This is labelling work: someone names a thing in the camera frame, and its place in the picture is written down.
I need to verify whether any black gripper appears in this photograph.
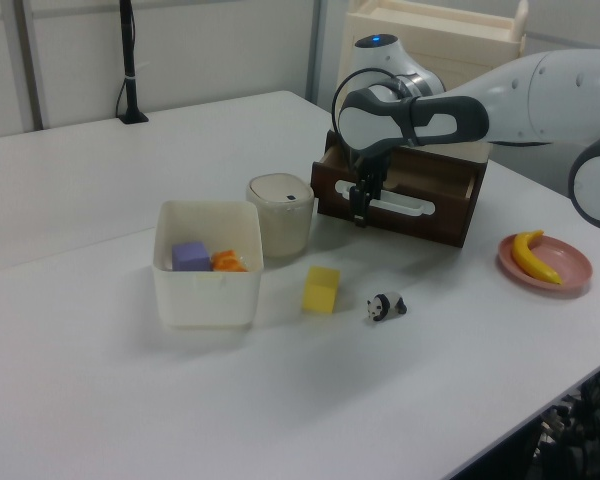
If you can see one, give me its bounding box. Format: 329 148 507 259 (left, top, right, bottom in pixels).
349 145 393 230

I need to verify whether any dark brown drawer white handle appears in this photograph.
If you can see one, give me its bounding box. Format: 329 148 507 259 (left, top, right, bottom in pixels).
310 143 478 250

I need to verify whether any white lidded bin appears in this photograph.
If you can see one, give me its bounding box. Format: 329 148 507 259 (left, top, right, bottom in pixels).
245 172 316 259

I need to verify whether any yellow cube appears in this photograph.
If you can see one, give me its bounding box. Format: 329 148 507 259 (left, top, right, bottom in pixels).
301 265 342 316

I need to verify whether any black white panda figurine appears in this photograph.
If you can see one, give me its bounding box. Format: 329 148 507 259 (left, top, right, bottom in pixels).
365 291 409 324

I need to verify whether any orange glazed bread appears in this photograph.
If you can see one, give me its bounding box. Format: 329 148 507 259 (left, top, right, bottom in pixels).
210 249 250 274

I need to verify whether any yellow banana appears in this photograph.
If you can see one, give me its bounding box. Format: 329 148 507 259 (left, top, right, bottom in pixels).
510 229 565 287

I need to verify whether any purple cube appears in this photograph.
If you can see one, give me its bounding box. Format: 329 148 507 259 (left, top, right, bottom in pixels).
171 240 213 273

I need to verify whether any cream plastic container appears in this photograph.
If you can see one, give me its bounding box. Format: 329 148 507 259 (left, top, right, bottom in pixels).
151 199 266 331

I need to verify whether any pink plate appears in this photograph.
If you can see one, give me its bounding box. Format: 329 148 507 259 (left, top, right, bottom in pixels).
497 234 594 300

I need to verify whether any black pole stand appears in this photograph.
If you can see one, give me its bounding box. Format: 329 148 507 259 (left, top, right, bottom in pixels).
115 0 150 126

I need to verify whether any black mesh chair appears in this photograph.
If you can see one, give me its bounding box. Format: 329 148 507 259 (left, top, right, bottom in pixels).
527 349 600 480

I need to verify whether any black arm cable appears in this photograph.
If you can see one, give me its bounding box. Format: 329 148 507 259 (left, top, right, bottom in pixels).
331 66 407 169

